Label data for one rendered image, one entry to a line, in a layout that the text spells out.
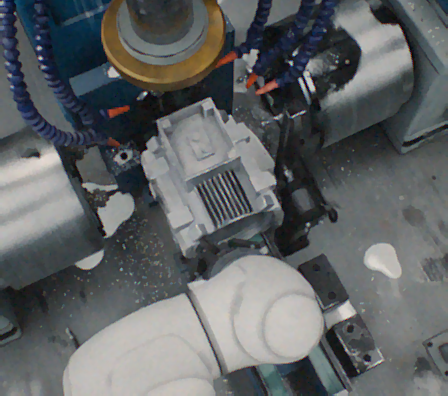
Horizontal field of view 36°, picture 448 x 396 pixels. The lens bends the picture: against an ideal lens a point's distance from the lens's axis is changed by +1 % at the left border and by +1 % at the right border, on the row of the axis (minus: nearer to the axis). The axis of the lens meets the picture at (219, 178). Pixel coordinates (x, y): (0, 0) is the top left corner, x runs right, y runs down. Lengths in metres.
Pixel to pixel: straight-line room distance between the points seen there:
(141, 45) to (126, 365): 0.45
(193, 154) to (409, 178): 0.55
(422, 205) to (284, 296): 0.83
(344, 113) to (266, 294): 0.57
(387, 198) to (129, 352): 0.88
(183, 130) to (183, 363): 0.54
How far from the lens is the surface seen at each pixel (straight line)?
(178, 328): 0.76
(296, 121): 1.07
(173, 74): 0.98
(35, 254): 1.16
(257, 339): 0.73
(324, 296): 1.37
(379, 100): 1.26
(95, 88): 1.21
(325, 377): 1.28
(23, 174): 1.14
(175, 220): 1.17
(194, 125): 1.19
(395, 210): 1.51
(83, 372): 0.77
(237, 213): 1.14
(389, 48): 1.25
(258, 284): 0.74
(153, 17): 0.93
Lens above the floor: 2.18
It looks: 68 degrees down
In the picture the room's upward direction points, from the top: 1 degrees counter-clockwise
